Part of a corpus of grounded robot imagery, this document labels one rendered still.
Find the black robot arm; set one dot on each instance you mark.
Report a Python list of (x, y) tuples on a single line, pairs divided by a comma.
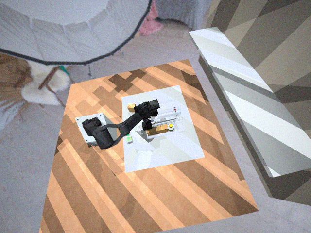
[(102, 134)]

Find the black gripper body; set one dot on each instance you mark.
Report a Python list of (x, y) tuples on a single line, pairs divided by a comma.
[(147, 124)]

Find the olive green jar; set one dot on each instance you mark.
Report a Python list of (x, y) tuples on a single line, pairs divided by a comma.
[(129, 139)]

